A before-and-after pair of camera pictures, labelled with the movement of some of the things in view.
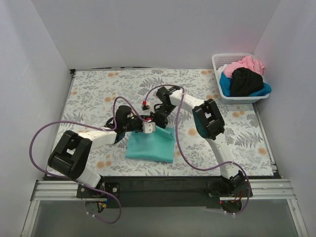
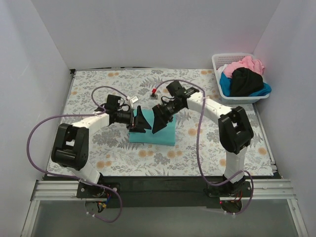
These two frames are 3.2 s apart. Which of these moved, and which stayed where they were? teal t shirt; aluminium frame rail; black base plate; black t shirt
Moved: teal t shirt
Stayed: black base plate; aluminium frame rail; black t shirt
